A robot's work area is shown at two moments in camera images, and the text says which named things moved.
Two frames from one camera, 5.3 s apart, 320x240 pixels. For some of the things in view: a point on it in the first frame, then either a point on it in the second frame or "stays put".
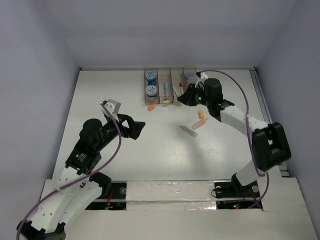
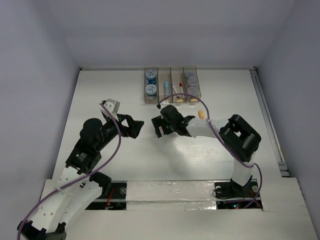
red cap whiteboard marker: x=181 y=88 stays put
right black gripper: x=187 y=98 to x=158 y=121
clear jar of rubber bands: x=190 y=75 stays put
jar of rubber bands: x=192 y=80 stays put
